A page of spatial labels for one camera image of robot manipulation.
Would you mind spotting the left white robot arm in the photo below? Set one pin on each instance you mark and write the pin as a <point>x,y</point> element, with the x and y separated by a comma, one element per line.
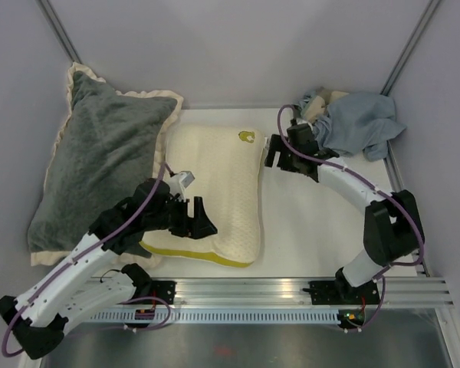
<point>43,316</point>

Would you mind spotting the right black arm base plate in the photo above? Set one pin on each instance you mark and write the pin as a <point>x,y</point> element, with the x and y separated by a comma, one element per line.
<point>332,293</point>

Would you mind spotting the right side aluminium rail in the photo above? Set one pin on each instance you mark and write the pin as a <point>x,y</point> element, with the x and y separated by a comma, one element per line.
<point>410,212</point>

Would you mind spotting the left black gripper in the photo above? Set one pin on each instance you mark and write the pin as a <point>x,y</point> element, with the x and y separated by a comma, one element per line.
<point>197,227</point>

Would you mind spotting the left aluminium frame post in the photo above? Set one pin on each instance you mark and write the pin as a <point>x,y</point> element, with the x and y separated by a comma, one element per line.
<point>59,31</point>

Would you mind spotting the slotted white cable duct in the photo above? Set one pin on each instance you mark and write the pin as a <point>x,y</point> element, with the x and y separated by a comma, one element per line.
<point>119,315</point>

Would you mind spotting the wrist white camera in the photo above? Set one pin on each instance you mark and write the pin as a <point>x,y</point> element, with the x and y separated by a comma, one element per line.
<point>302,121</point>
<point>184,180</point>

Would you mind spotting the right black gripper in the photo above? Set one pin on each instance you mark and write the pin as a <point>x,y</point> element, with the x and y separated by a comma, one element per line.
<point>275,145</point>

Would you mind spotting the aluminium frame post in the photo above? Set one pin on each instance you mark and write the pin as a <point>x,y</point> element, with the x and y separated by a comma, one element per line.
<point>59,31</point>
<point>429,12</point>

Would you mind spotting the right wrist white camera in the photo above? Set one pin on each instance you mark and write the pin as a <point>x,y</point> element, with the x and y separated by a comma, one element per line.
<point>302,121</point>

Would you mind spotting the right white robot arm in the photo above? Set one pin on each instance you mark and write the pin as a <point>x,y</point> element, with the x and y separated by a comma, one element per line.
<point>391,228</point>

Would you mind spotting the grey plush pillow cream trim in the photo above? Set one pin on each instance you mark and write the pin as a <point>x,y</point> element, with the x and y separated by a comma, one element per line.
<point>109,143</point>

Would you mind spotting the aluminium front rail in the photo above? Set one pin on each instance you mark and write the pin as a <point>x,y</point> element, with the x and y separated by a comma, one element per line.
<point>400,293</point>

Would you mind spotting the patchwork and blue pillowcase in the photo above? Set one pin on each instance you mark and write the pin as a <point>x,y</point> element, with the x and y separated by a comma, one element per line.
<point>351,123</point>

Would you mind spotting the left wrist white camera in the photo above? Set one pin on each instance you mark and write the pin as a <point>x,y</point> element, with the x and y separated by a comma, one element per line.
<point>184,180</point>

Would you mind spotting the right aluminium frame post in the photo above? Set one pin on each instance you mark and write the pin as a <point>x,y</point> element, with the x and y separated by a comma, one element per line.
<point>429,12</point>

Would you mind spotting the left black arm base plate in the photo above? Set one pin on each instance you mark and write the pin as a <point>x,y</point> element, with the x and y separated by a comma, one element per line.
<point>165,290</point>

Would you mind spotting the cream pillow yellow edge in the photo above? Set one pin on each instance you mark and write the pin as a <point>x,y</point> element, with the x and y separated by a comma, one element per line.
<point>225,162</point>

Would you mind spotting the aluminium rail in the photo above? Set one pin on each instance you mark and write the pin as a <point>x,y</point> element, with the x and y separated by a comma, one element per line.
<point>410,212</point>
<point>400,293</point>

